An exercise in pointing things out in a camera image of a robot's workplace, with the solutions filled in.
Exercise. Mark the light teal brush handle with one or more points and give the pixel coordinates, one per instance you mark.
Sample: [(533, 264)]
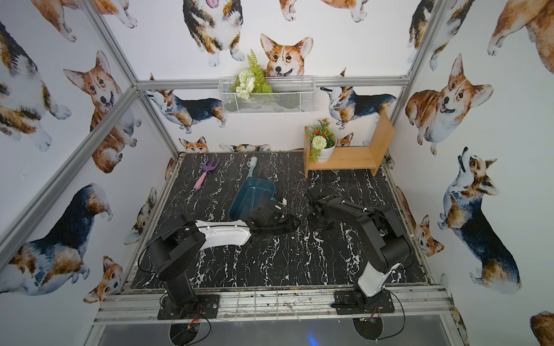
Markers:
[(252, 163)]

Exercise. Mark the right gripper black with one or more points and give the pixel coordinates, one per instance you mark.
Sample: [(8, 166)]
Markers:
[(317, 220)]

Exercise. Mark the teal plastic storage box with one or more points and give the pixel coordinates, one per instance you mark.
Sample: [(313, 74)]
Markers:
[(252, 193)]

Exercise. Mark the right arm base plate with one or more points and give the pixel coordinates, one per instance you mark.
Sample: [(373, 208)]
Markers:
[(355, 302)]

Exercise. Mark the purple pink toy fork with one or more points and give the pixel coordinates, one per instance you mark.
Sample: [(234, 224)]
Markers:
[(207, 168)]

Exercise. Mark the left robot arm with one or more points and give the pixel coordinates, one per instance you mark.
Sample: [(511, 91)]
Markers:
[(173, 251)]

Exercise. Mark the potted flower white pot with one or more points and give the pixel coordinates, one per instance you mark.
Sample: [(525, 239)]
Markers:
[(322, 141)]

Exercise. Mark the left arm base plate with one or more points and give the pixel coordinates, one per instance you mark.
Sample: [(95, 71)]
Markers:
[(203, 306)]

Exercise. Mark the wooden corner shelf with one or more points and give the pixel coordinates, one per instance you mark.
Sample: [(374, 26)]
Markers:
[(354, 157)]

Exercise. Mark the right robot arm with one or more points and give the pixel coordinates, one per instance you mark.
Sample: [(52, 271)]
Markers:
[(384, 243)]

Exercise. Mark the white wire wall basket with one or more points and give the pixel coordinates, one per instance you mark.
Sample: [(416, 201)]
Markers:
[(285, 96)]

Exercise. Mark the white green artificial flowers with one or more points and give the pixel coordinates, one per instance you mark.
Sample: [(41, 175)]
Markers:
[(251, 81)]

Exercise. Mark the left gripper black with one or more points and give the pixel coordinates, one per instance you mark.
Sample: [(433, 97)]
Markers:
[(277, 212)]

